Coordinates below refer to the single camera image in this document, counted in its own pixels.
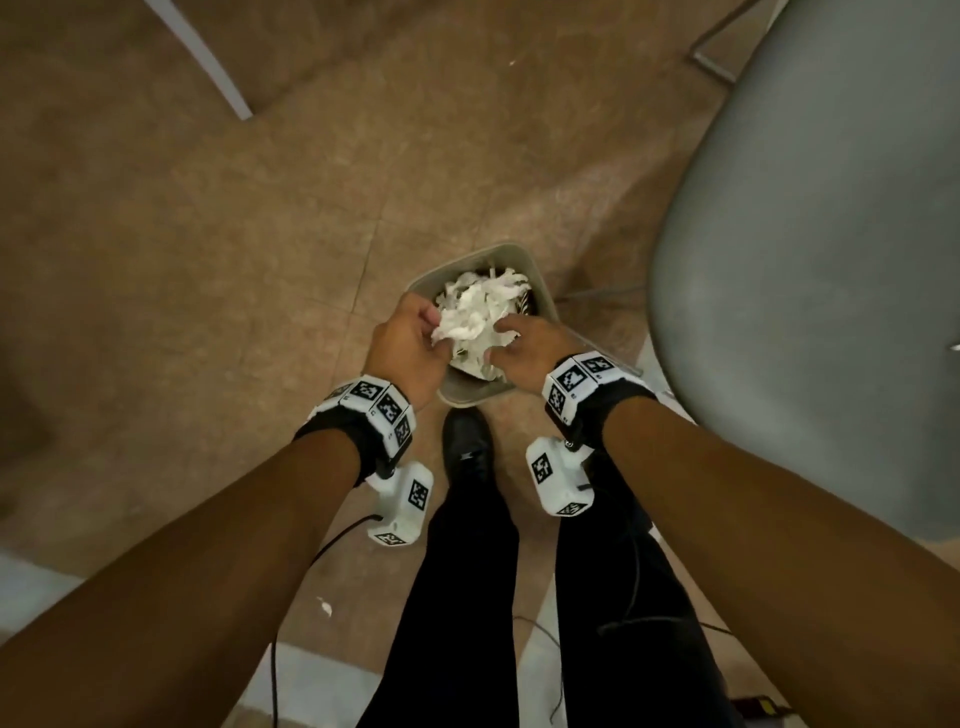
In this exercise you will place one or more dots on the person's left hand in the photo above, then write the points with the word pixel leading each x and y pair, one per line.
pixel 401 345

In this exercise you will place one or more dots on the person's right hand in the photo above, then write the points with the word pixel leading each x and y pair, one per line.
pixel 536 352

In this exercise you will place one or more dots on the person's right fingers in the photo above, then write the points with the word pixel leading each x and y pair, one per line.
pixel 506 324

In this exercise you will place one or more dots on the person's left fingers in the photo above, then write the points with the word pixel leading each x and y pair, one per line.
pixel 431 315

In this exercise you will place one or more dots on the white paper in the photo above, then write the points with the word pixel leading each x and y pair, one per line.
pixel 472 315

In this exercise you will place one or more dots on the person's left forearm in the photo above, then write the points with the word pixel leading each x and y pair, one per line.
pixel 187 585

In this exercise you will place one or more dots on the person's right forearm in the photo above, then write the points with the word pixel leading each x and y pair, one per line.
pixel 765 555

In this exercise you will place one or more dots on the beige plastic waste bin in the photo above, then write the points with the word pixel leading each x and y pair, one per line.
pixel 450 391

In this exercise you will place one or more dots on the black wristband with marker tags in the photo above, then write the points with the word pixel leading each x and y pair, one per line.
pixel 375 409
pixel 585 386

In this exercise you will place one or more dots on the person's black shoe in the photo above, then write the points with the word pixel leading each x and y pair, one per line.
pixel 466 444

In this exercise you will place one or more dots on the person's black trousers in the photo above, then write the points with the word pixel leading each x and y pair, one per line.
pixel 457 615

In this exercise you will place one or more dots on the small white paper scrap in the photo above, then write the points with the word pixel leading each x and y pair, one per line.
pixel 325 607

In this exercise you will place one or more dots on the grey table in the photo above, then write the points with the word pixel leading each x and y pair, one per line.
pixel 825 247

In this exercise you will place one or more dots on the grey metal furniture leg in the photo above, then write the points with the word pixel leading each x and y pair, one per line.
pixel 206 60

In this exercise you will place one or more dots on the black and yellow device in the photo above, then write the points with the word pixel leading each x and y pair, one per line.
pixel 761 712

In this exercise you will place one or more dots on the white wrist camera with markers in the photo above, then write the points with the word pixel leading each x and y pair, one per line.
pixel 555 472
pixel 405 502

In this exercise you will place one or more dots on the grey metal chair frame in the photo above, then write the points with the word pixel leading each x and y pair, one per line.
pixel 724 45

